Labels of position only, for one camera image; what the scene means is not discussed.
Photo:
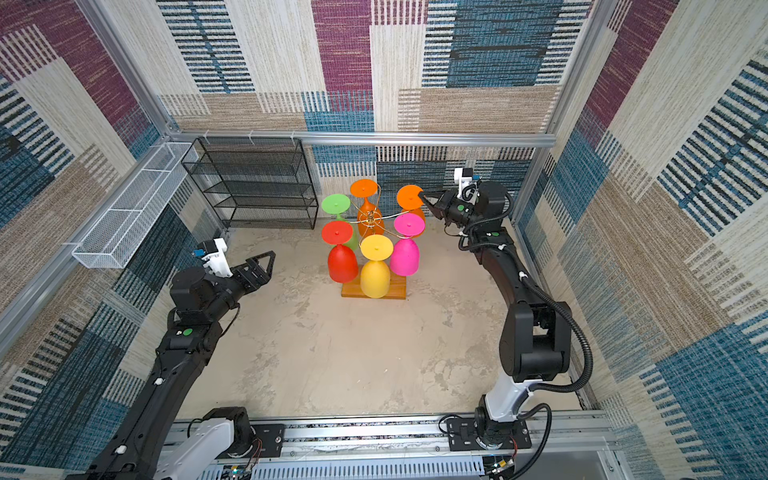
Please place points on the aluminium front rail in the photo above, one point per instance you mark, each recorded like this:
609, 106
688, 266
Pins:
565, 445

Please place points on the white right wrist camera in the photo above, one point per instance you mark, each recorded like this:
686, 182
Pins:
468, 183

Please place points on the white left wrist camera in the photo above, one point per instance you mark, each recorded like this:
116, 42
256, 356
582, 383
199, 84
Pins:
212, 254

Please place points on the red wine glass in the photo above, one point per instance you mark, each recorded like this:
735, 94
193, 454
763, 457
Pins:
342, 261

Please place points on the magenta wine glass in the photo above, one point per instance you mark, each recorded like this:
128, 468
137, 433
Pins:
405, 258

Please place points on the orange wine glass back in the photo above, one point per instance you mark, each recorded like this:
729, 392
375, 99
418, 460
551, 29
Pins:
369, 217

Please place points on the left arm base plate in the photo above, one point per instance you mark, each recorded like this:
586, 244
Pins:
266, 441

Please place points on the white wire mesh basket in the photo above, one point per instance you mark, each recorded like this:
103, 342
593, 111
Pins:
117, 234

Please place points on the orange wine glass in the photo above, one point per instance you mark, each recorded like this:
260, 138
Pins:
369, 217
409, 200

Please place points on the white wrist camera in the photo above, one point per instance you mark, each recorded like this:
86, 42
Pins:
468, 183
212, 254

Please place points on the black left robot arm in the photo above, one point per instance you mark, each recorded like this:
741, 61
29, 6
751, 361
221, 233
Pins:
201, 299

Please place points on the yellow wine glass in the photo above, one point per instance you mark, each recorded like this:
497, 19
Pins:
375, 275

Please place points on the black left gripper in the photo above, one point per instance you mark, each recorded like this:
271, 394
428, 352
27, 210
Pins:
250, 268

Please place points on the black wire shelf rack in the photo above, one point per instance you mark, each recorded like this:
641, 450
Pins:
255, 182

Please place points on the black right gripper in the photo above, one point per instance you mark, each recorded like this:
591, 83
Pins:
442, 206

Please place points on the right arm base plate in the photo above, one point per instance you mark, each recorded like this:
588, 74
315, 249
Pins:
468, 434

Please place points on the green wine glass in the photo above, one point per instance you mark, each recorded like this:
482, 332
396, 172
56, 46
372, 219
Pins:
337, 205

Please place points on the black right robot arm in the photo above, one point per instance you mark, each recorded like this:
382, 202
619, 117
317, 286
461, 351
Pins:
541, 348

